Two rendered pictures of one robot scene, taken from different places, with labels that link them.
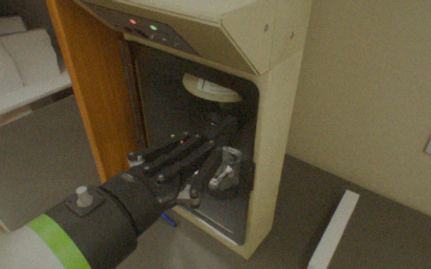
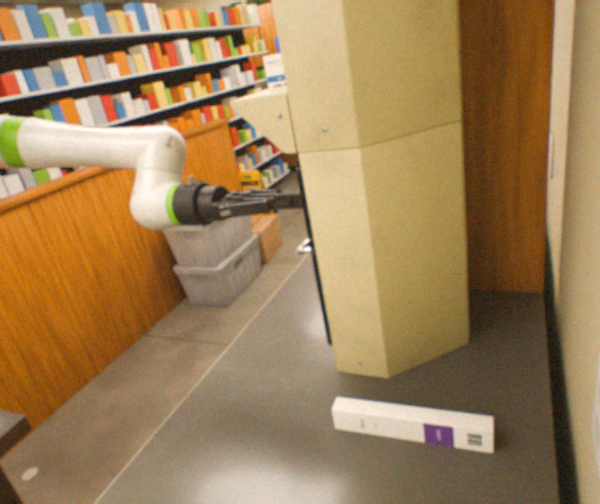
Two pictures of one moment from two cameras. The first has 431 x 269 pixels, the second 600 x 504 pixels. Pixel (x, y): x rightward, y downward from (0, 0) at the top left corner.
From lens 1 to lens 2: 0.88 m
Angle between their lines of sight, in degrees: 68
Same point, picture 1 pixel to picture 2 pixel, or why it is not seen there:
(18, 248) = (166, 185)
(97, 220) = (184, 190)
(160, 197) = (216, 203)
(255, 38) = (267, 121)
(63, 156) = not seen: hidden behind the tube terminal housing
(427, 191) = not seen: outside the picture
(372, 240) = (435, 478)
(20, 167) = not seen: hidden behind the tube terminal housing
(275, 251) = (358, 388)
